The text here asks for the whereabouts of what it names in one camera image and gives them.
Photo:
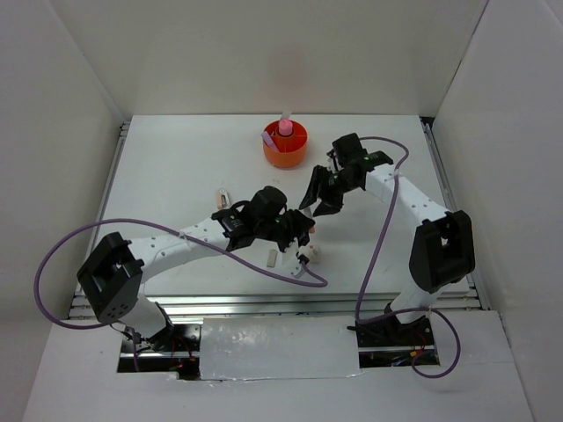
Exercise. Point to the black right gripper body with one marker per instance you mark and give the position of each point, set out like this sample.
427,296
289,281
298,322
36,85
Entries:
339,183

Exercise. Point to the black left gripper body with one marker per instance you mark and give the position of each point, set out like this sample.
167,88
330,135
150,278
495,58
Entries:
283,230

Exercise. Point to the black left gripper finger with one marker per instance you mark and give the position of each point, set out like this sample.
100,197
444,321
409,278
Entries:
302,238
299,221

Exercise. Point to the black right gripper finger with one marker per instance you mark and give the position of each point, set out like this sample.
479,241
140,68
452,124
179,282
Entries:
330,206
317,183

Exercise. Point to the pink glue bottle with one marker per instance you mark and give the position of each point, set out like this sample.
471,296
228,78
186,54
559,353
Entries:
285,127

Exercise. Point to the purple highlighter marker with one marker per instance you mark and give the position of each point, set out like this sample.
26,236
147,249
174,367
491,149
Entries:
268,140

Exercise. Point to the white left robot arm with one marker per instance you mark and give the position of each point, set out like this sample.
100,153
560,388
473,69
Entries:
112,275

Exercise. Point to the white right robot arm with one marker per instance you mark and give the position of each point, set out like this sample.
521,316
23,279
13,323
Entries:
442,251

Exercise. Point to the white eraser with red label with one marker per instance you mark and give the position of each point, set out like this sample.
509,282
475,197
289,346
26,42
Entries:
314,253

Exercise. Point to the grey eraser block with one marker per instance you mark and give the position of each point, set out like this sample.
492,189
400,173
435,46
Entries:
271,258

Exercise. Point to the orange round desk organizer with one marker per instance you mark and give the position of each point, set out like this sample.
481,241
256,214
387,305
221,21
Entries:
291,149

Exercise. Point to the white foam board cover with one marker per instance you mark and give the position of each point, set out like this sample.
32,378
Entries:
278,348

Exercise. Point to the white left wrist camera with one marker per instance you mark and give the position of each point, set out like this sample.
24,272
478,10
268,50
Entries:
297,260

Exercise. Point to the aluminium table frame rail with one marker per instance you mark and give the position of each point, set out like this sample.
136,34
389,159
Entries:
222,286

